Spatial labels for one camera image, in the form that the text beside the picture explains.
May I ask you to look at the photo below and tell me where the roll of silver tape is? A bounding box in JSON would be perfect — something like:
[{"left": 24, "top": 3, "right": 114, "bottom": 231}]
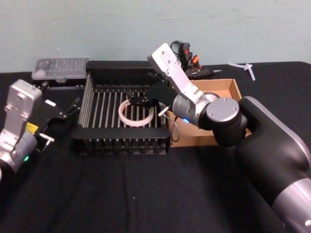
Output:
[{"left": 203, "top": 91, "right": 221, "bottom": 103}]

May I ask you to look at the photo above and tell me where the plain pale wall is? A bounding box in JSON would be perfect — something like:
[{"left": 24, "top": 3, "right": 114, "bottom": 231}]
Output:
[{"left": 0, "top": 0, "right": 311, "bottom": 73}]

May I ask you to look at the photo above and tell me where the black table cloth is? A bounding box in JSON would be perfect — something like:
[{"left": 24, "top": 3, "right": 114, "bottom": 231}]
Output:
[{"left": 0, "top": 60, "right": 311, "bottom": 233}]

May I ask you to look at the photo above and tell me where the white three-armed plastic piece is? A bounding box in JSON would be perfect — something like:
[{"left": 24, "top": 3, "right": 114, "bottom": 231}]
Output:
[{"left": 227, "top": 62, "right": 256, "bottom": 81}]

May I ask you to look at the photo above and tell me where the clear plastic case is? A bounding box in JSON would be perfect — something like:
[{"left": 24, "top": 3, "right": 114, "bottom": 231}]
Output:
[{"left": 31, "top": 57, "right": 90, "bottom": 84}]

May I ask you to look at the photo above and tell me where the shallow brown cardboard tray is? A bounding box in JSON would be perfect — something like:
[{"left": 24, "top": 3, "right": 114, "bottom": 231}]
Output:
[{"left": 166, "top": 78, "right": 252, "bottom": 148}]

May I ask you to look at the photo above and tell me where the black corded tool, red switch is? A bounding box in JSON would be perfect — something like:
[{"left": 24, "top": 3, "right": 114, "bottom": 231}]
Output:
[{"left": 170, "top": 40, "right": 222, "bottom": 80}]

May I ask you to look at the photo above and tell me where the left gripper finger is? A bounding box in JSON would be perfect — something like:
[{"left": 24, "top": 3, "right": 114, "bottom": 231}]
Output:
[
  {"left": 58, "top": 97, "right": 81, "bottom": 121},
  {"left": 38, "top": 81, "right": 50, "bottom": 98}
]

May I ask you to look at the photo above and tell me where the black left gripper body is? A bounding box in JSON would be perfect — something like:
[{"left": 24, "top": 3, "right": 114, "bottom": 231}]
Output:
[{"left": 25, "top": 97, "right": 68, "bottom": 143}]

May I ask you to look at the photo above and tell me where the black rack with steel bars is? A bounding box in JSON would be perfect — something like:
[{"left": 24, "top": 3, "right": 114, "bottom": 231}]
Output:
[{"left": 71, "top": 60, "right": 171, "bottom": 156}]

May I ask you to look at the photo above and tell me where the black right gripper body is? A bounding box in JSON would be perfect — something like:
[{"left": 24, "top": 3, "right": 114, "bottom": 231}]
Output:
[{"left": 145, "top": 82, "right": 179, "bottom": 111}]

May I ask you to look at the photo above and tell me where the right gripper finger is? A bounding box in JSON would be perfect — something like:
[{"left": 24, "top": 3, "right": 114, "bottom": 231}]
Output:
[
  {"left": 147, "top": 71, "right": 167, "bottom": 85},
  {"left": 127, "top": 96, "right": 153, "bottom": 108}
]

